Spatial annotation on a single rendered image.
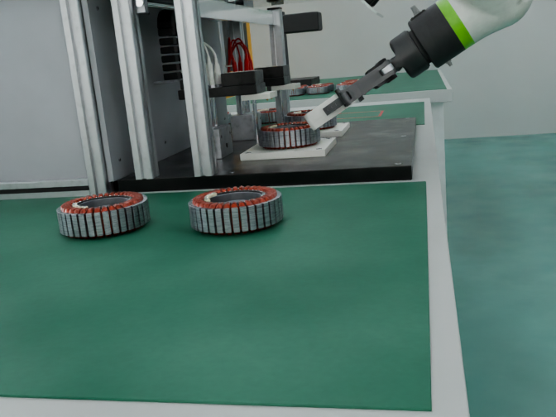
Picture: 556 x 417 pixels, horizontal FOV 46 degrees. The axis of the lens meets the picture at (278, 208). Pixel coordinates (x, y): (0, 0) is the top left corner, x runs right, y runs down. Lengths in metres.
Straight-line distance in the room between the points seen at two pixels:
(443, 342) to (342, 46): 6.11
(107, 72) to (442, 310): 0.74
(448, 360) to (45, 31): 0.85
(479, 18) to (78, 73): 0.63
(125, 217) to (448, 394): 0.51
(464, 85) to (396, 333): 6.07
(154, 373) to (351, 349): 0.13
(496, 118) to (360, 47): 1.46
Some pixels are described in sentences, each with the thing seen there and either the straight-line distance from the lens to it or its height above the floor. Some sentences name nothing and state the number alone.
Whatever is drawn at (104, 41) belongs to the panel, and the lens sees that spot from 1.10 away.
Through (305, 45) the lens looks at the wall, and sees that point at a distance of 6.57.
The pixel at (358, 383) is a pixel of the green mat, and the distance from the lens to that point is 0.41.
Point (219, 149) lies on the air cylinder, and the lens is 1.19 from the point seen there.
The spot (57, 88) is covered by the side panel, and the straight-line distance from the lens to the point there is 1.11.
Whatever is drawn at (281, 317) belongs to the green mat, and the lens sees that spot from 0.51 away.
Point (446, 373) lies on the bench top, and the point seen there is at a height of 0.75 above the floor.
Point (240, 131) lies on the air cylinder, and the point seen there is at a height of 0.79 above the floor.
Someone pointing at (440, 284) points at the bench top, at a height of 0.75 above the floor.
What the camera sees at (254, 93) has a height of 0.88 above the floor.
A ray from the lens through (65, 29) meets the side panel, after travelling 1.08.
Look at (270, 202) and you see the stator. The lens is 0.75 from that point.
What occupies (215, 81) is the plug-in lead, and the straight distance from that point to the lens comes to 1.21.
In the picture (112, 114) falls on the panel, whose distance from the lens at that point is 1.10.
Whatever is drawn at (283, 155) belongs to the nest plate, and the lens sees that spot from 1.12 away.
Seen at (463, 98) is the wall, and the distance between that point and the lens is 6.51.
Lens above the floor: 0.95
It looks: 13 degrees down
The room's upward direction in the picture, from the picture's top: 5 degrees counter-clockwise
